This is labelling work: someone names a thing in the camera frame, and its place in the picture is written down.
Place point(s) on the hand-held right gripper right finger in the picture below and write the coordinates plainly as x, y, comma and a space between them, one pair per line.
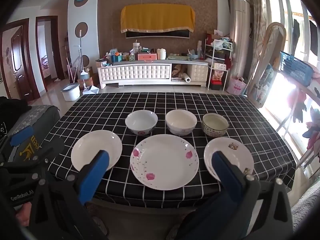
226, 171

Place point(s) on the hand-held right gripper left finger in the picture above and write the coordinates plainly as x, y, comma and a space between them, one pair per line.
95, 170

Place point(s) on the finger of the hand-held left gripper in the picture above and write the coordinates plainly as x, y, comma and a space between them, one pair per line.
37, 158
21, 136

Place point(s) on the cat print white plate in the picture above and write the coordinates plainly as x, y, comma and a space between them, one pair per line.
237, 155

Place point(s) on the plain white plate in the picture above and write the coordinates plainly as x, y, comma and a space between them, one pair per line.
92, 142

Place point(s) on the patterned rim bowl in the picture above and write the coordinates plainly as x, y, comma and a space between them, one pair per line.
215, 123

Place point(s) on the pink floral white plate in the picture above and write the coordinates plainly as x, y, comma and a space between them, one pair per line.
162, 160

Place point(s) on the white bowl with red pattern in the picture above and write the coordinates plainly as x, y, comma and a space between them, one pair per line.
141, 122

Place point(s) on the cream bowl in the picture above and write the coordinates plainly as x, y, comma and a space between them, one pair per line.
181, 122

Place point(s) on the person's left hand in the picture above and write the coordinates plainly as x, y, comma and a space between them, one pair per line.
23, 212

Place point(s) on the grey chair cover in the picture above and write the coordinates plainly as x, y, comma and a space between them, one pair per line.
35, 116

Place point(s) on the black cloth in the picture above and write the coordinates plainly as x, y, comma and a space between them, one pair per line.
10, 110

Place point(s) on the dark blue trousers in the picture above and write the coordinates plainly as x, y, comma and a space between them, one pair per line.
212, 220

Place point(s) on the white bucket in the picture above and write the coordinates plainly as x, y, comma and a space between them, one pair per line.
71, 93

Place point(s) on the white dustpan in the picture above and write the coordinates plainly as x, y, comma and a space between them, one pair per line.
91, 90

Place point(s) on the dark wooden door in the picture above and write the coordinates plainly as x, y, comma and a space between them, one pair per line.
18, 55

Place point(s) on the black checked tablecloth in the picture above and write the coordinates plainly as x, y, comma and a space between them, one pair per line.
175, 105

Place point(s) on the pink bag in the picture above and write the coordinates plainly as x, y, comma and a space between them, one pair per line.
236, 86

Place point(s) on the cardboard box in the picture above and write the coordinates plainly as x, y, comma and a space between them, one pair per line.
90, 76

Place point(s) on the white paper roll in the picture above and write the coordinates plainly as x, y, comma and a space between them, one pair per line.
186, 78

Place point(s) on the white tufted television cabinet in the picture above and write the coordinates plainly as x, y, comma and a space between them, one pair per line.
135, 73

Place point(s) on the white shelf rack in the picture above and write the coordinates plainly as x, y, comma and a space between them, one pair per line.
205, 62

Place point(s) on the wooden drying rack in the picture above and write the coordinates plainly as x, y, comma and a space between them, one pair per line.
300, 88

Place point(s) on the teal storage box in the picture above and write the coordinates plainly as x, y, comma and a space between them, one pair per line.
116, 58

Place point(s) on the blue bowl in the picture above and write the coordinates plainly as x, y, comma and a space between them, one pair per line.
193, 54

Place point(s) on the blue plastic basket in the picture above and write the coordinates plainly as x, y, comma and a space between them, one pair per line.
295, 67

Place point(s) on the pink box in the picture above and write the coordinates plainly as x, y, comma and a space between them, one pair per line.
147, 56

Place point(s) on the clear cup with straw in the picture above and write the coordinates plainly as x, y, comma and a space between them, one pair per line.
136, 48

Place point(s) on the tall standing air conditioner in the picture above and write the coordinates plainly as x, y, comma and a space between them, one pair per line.
240, 42

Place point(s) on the patterned curtain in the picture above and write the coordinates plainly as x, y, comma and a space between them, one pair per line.
257, 17

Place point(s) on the yellow cloth cover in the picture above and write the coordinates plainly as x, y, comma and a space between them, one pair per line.
157, 17

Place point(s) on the dark wooden door frame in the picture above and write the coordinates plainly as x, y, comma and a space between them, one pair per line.
41, 60

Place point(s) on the wall television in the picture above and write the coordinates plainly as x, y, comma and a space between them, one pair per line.
160, 34

